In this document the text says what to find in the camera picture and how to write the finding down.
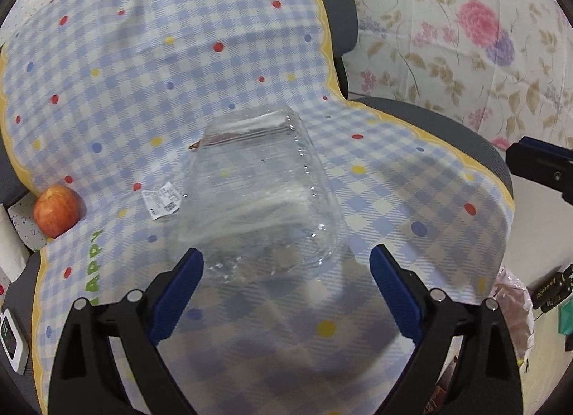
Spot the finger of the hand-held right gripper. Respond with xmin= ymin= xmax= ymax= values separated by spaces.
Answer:
xmin=505 ymin=136 xmax=573 ymax=206

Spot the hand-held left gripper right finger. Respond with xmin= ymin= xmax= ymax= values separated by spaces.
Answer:
xmin=369 ymin=244 xmax=524 ymax=415

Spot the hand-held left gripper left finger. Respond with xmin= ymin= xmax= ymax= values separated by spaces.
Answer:
xmin=48 ymin=248 xmax=204 ymax=415

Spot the clear plastic container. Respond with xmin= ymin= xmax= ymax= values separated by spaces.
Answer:
xmin=142 ymin=108 xmax=349 ymax=283

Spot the translucent pink plastic bag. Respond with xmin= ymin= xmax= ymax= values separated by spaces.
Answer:
xmin=490 ymin=266 xmax=535 ymax=364

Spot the black electronic device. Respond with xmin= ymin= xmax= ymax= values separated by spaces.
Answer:
xmin=527 ymin=263 xmax=573 ymax=314

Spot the red apple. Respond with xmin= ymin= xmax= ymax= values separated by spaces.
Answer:
xmin=33 ymin=185 xmax=86 ymax=239

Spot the floral print cloth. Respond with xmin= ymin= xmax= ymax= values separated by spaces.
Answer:
xmin=313 ymin=0 xmax=573 ymax=151

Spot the white timer device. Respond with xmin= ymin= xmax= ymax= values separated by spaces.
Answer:
xmin=0 ymin=307 xmax=31 ymax=375

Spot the blue checkered dotted cloth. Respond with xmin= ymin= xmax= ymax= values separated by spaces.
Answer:
xmin=0 ymin=0 xmax=515 ymax=415

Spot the grey office chair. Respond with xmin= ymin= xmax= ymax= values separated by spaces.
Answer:
xmin=0 ymin=0 xmax=513 ymax=415

